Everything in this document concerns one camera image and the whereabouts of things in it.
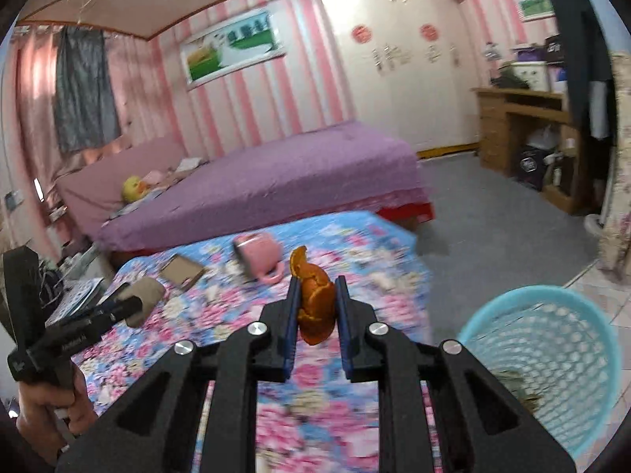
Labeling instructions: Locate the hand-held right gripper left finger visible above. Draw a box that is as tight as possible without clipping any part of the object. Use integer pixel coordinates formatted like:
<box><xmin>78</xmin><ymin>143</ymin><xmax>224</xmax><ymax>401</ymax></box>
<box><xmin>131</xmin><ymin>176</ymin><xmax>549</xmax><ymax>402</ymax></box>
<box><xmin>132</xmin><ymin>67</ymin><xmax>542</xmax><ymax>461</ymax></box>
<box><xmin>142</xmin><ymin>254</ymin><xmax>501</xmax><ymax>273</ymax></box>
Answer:
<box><xmin>55</xmin><ymin>276</ymin><xmax>302</xmax><ymax>473</ymax></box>

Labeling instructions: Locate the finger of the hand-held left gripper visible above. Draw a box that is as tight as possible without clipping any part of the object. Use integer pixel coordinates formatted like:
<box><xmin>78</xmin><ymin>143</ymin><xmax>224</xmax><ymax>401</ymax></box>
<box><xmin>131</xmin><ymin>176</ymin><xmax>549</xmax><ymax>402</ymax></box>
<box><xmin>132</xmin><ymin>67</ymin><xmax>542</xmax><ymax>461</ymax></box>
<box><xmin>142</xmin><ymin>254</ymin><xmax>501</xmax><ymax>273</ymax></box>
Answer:
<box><xmin>93</xmin><ymin>283</ymin><xmax>141</xmax><ymax>328</ymax></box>

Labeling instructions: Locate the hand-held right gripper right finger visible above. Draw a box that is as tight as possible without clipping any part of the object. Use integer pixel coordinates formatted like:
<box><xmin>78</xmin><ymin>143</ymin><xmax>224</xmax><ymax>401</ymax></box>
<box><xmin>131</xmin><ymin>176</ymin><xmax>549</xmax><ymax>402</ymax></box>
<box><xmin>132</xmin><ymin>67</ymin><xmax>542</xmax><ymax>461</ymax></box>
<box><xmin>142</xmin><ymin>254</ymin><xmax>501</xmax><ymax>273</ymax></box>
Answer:
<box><xmin>335</xmin><ymin>276</ymin><xmax>577</xmax><ymax>473</ymax></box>

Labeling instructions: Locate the brown paper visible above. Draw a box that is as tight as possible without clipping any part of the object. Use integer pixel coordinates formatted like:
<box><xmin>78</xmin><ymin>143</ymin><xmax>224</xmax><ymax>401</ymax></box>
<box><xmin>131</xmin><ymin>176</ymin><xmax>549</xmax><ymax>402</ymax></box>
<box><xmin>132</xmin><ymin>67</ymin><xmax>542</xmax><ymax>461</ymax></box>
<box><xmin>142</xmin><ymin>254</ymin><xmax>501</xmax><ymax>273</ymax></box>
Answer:
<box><xmin>121</xmin><ymin>277</ymin><xmax>165</xmax><ymax>328</ymax></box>

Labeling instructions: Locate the orange peel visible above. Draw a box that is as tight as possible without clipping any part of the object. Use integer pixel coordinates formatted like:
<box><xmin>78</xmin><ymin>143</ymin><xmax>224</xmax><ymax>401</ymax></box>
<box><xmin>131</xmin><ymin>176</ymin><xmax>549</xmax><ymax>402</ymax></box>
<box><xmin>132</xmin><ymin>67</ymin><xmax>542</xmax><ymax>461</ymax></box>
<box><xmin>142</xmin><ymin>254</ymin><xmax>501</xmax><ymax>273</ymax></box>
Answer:
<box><xmin>288</xmin><ymin>245</ymin><xmax>338</xmax><ymax>346</ymax></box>

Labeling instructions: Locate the printed snack packet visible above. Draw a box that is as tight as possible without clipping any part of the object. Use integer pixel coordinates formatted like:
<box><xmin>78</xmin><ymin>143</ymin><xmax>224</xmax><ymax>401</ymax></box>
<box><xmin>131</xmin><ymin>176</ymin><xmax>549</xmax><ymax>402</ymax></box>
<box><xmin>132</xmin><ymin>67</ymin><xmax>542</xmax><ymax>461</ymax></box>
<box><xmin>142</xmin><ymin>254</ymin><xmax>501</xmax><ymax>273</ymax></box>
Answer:
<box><xmin>493</xmin><ymin>369</ymin><xmax>543</xmax><ymax>412</ymax></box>

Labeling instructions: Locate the blue plastic basket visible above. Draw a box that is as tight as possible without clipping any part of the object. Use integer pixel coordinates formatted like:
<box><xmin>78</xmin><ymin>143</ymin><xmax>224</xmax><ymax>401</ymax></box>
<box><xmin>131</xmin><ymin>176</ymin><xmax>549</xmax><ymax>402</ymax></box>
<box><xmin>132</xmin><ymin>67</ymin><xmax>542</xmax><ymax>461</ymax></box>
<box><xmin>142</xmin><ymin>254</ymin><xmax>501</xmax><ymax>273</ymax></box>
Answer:
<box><xmin>457</xmin><ymin>285</ymin><xmax>621</xmax><ymax>461</ymax></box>

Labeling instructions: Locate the person's left hand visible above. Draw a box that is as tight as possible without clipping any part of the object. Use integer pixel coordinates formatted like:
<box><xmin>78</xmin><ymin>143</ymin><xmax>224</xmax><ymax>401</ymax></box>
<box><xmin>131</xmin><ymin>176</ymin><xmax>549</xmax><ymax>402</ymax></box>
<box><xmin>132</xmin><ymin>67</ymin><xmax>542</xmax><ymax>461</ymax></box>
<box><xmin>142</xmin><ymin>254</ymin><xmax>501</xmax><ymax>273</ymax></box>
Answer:
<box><xmin>15</xmin><ymin>369</ymin><xmax>99</xmax><ymax>469</ymax></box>

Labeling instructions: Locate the printed booklet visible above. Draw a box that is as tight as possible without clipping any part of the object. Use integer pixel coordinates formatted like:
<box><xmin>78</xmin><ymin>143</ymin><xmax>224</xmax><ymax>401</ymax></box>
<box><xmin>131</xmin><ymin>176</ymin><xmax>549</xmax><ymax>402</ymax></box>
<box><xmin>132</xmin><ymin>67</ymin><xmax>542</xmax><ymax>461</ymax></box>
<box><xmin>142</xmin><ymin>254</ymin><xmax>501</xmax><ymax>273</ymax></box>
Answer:
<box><xmin>49</xmin><ymin>278</ymin><xmax>105</xmax><ymax>325</ymax></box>

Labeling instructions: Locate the brown cardboard piece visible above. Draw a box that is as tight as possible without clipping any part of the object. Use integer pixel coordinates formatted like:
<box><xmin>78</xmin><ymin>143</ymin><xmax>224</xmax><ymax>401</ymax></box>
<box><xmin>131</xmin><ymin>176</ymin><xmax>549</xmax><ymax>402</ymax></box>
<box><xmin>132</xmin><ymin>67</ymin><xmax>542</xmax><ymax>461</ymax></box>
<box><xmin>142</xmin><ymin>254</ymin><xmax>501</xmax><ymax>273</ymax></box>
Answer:
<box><xmin>158</xmin><ymin>253</ymin><xmax>207</xmax><ymax>292</ymax></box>

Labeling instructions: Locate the pink mug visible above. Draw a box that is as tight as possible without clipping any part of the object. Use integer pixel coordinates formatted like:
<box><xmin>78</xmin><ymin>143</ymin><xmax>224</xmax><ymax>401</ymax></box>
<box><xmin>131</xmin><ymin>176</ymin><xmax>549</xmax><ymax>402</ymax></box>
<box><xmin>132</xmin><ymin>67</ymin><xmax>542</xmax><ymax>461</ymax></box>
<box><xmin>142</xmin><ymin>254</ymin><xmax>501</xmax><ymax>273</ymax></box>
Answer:
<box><xmin>233</xmin><ymin>231</ymin><xmax>285</xmax><ymax>285</ymax></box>

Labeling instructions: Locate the floral blanket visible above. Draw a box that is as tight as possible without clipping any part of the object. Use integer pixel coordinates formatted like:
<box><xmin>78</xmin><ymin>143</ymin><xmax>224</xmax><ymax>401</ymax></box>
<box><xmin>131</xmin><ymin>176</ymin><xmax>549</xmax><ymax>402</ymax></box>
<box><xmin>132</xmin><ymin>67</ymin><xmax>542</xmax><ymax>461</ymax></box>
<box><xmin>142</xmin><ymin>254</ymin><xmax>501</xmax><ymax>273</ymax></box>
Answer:
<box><xmin>71</xmin><ymin>211</ymin><xmax>437</xmax><ymax>473</ymax></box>

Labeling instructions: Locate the yellow plush toy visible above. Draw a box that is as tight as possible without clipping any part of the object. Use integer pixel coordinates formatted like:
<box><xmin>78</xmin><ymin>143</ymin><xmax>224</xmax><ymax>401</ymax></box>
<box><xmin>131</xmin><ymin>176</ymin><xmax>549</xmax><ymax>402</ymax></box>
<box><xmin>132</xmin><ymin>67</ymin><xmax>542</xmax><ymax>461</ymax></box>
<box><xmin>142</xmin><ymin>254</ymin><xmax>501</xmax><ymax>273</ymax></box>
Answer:
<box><xmin>122</xmin><ymin>176</ymin><xmax>149</xmax><ymax>204</ymax></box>

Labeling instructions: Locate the purple bed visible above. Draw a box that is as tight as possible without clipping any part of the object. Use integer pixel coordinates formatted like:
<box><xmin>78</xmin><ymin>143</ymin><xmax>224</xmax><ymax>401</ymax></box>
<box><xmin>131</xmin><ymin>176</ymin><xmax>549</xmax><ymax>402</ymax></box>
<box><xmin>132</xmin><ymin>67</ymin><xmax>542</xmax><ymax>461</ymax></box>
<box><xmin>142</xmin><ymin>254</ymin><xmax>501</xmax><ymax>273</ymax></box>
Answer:
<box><xmin>54</xmin><ymin>119</ymin><xmax>437</xmax><ymax>257</ymax></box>

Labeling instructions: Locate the pink window curtain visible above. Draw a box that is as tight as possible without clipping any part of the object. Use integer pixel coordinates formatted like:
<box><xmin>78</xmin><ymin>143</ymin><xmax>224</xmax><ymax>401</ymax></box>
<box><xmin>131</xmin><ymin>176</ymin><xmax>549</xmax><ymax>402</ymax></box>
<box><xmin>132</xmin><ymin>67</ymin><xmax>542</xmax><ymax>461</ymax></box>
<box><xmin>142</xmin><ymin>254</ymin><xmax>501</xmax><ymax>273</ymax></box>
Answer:
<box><xmin>10</xmin><ymin>24</ymin><xmax>163</xmax><ymax>198</ymax></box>

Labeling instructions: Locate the grey hanging cloth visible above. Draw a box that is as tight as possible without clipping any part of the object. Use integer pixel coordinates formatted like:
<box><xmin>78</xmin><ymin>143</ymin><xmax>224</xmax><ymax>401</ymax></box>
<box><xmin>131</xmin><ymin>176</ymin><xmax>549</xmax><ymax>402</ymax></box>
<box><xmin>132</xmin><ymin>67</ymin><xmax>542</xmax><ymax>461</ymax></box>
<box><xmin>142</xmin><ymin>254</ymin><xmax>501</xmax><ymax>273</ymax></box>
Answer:
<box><xmin>53</xmin><ymin>27</ymin><xmax>121</xmax><ymax>155</ymax></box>

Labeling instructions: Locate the black bag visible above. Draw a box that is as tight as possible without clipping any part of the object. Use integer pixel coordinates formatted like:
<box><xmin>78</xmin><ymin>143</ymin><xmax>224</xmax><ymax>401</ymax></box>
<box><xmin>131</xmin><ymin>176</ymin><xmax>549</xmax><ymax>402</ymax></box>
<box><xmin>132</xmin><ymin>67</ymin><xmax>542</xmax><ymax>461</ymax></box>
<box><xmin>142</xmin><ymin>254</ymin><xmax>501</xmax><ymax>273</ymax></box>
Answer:
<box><xmin>515</xmin><ymin>144</ymin><xmax>548</xmax><ymax>188</ymax></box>

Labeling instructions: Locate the white wardrobe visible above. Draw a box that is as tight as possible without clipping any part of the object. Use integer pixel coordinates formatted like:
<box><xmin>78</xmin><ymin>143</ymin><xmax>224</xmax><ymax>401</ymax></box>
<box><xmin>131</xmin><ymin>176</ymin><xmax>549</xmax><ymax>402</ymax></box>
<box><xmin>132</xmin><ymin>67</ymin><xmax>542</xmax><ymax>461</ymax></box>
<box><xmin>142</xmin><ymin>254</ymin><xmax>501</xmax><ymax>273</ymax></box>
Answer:
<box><xmin>315</xmin><ymin>0</ymin><xmax>481</xmax><ymax>156</ymax></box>

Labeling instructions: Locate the wooden desk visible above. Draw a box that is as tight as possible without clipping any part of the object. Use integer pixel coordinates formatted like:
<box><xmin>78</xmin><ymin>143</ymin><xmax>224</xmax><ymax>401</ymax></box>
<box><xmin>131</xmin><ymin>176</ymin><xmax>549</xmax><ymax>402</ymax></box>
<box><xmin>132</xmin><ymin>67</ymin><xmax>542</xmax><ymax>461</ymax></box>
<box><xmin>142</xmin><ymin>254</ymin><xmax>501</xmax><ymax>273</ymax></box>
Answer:
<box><xmin>470</xmin><ymin>86</ymin><xmax>585</xmax><ymax>215</ymax></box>

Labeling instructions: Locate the white stand base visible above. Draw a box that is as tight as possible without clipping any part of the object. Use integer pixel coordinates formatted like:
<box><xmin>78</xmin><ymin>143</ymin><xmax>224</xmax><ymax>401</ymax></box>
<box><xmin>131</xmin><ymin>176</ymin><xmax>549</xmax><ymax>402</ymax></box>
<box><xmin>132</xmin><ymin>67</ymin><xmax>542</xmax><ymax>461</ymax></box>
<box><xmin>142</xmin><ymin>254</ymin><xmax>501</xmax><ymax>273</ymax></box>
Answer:
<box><xmin>584</xmin><ymin>212</ymin><xmax>608</xmax><ymax>238</ymax></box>

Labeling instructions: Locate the white plastic bag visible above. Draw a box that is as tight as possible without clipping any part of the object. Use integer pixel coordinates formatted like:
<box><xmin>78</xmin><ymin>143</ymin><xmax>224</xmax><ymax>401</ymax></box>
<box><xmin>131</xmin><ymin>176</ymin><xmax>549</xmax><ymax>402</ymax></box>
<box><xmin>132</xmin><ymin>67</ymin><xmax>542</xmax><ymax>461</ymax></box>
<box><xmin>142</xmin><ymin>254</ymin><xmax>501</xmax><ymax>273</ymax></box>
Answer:
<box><xmin>525</xmin><ymin>125</ymin><xmax>558</xmax><ymax>149</ymax></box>

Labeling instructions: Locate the white framed picture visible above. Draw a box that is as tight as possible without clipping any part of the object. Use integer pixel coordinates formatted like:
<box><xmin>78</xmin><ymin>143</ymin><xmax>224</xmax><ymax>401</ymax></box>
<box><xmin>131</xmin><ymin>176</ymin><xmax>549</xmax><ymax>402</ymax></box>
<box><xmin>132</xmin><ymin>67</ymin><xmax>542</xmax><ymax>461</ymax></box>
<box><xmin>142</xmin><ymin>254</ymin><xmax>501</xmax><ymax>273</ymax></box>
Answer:
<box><xmin>510</xmin><ymin>61</ymin><xmax>550</xmax><ymax>92</ymax></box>

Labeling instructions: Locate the black hanging garment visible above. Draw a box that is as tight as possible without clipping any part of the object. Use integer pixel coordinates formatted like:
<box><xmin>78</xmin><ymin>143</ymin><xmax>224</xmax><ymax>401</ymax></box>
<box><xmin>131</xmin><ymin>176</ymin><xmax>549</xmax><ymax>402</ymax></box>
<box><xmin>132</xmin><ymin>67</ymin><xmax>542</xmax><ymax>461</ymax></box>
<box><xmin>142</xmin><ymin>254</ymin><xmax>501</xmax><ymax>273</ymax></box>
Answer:
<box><xmin>542</xmin><ymin>0</ymin><xmax>614</xmax><ymax>139</ymax></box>

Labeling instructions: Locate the wedding wall poster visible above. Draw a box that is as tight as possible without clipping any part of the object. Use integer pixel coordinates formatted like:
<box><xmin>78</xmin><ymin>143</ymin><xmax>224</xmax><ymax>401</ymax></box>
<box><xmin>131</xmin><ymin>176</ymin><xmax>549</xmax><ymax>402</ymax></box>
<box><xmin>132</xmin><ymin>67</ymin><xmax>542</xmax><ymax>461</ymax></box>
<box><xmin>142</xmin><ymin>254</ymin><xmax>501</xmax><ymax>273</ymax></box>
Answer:
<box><xmin>180</xmin><ymin>8</ymin><xmax>287</xmax><ymax>90</ymax></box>

